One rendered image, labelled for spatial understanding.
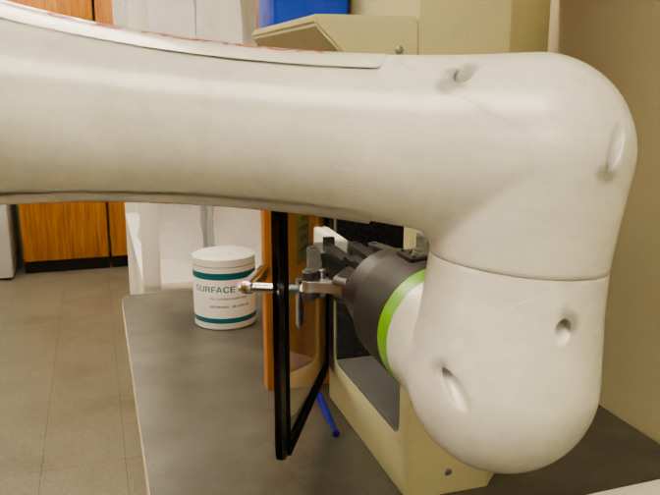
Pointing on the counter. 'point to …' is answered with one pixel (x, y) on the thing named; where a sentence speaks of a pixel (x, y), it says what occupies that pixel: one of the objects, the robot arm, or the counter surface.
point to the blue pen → (327, 414)
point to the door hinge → (331, 317)
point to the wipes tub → (223, 287)
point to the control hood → (344, 33)
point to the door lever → (256, 281)
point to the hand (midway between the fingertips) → (330, 247)
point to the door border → (284, 347)
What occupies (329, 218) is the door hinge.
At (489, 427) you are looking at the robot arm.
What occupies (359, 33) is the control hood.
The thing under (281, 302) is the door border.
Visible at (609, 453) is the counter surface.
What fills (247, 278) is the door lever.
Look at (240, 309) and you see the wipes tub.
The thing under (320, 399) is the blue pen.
